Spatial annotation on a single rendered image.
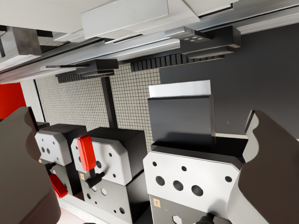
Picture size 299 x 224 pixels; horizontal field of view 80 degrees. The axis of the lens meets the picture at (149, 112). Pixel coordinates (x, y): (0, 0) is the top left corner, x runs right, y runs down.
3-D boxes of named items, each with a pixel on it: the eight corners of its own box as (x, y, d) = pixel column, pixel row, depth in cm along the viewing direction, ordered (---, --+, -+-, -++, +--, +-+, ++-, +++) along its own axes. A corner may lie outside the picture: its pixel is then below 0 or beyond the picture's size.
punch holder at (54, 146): (56, 136, 42) (71, 197, 46) (86, 125, 49) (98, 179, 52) (29, 131, 51) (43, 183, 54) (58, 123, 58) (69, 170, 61)
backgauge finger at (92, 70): (51, 58, 50) (55, 77, 51) (117, 58, 70) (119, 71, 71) (32, 65, 56) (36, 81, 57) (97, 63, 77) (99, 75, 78)
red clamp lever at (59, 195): (57, 202, 41) (35, 170, 44) (73, 191, 45) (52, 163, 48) (58, 198, 40) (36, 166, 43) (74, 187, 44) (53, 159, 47)
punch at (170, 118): (208, 80, 23) (212, 148, 25) (212, 78, 25) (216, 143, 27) (145, 86, 29) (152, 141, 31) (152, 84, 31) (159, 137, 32)
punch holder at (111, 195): (117, 146, 31) (131, 226, 34) (146, 130, 38) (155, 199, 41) (68, 138, 40) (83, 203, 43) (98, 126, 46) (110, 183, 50)
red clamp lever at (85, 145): (78, 139, 30) (90, 191, 32) (98, 131, 33) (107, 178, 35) (72, 138, 31) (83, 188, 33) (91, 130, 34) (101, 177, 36)
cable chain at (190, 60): (220, 45, 56) (220, 58, 57) (224, 46, 61) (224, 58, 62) (129, 62, 77) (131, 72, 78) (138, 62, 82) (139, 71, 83)
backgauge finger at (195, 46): (212, 8, 25) (214, 46, 26) (240, 31, 45) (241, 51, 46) (142, 30, 32) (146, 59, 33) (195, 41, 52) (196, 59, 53)
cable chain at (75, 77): (104, 67, 86) (106, 76, 87) (113, 67, 91) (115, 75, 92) (56, 77, 111) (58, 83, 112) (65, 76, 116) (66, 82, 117)
